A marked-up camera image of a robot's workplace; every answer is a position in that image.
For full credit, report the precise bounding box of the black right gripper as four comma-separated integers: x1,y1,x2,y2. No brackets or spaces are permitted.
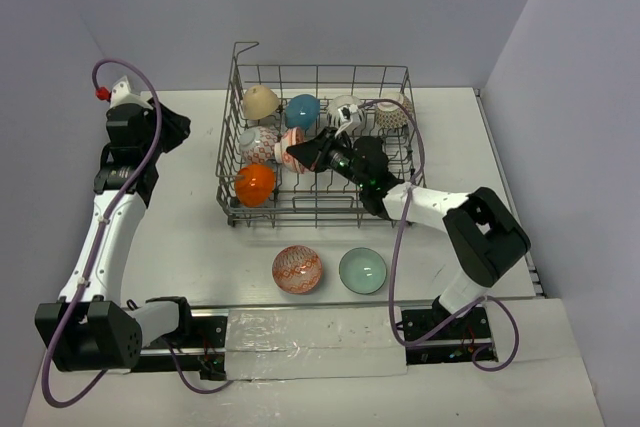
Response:
288,126,370,189

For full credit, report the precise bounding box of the orange floral pattern bowl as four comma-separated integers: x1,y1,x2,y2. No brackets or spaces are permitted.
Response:
273,126,310,174

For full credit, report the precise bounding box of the white bowl orange rim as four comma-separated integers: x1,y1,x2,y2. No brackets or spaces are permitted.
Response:
327,95,362,128

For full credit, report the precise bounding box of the blue white patterned bowl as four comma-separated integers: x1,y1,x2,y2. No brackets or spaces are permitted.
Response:
238,126,278,164

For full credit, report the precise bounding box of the tan bowl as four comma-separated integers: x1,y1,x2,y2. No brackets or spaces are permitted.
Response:
243,84,280,121

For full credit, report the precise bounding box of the orange geometric pattern bowl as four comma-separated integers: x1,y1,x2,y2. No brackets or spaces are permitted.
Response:
272,245,323,295

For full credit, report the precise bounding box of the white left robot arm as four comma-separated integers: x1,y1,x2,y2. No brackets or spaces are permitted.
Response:
35,100,196,372

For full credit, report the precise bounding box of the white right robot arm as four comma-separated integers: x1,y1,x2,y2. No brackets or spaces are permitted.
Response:
286,128,531,340

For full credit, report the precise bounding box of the pale green bowl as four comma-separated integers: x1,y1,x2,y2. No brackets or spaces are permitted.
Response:
339,247,387,295

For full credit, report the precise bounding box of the white taped sheet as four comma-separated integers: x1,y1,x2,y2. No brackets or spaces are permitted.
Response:
225,307,407,380

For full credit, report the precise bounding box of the grey wire dish rack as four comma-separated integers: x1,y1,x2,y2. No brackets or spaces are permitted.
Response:
216,41,425,228

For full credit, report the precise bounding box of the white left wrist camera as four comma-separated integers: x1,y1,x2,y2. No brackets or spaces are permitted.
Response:
95,76,151,109

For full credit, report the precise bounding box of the black mounting rail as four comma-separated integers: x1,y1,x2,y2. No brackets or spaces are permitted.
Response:
133,307,497,381

